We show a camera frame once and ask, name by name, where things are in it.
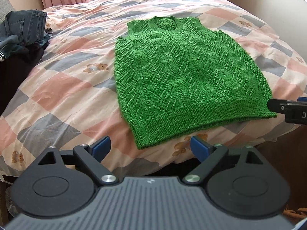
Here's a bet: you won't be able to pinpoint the dark clothes pile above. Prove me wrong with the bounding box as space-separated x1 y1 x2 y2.
1 28 53 113

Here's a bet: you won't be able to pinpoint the grey pillow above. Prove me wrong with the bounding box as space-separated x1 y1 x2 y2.
0 0 15 23

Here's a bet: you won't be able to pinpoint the blue denim jeans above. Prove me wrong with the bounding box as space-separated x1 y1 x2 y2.
1 10 47 47

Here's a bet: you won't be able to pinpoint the green knitted vest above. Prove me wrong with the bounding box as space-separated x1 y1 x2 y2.
115 17 276 149

